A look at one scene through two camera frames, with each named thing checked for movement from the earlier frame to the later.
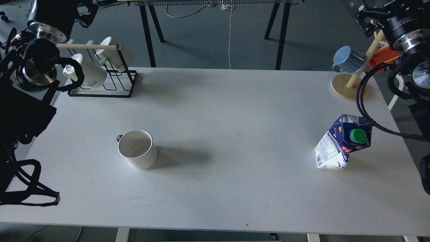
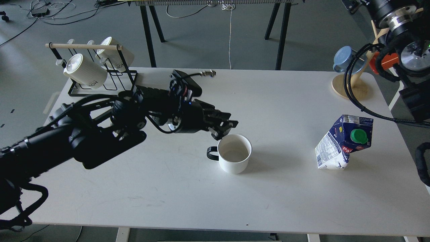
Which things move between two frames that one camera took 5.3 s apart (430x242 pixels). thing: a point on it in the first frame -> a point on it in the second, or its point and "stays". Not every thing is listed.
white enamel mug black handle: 136,147 -> 233,152
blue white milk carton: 350,133 stays
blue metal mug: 346,59 stays
